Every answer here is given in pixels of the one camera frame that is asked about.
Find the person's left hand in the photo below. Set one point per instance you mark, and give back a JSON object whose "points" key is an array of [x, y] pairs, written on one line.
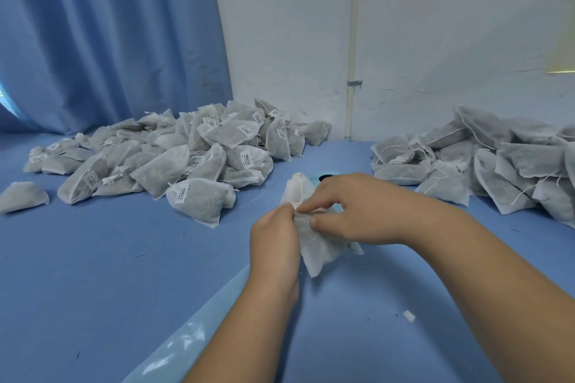
{"points": [[274, 252]]}

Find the person's right hand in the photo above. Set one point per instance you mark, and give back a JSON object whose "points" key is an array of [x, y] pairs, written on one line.
{"points": [[368, 208]]}

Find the white sachet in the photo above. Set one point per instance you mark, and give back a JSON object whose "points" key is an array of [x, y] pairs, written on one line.
{"points": [[319, 252]]}

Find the blue label roll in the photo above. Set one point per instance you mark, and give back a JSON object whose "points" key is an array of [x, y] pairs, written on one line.
{"points": [[193, 333]]}

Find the pile of unlabelled herb bags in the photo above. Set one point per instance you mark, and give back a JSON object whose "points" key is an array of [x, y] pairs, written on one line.
{"points": [[490, 163]]}

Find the pile of labelled herb bags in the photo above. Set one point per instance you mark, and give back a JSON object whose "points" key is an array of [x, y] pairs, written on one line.
{"points": [[180, 158]]}

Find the lone white pouch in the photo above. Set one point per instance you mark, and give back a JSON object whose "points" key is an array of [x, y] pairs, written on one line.
{"points": [[22, 197]]}

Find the person's left forearm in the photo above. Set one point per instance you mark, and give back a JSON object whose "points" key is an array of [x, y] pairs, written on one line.
{"points": [[247, 342]]}

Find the person's right forearm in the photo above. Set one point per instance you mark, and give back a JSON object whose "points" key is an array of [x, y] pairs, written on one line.
{"points": [[503, 293]]}

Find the small white paper scrap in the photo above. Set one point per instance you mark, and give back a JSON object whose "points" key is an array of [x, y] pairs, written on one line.
{"points": [[409, 315]]}

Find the grey pipe clamp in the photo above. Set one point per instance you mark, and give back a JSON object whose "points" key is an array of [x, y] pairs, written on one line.
{"points": [[355, 83]]}

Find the blue curtain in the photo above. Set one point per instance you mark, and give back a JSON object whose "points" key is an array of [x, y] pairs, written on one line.
{"points": [[108, 33]]}

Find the white wall pipe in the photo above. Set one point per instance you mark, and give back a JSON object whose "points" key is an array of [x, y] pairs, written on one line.
{"points": [[353, 28]]}

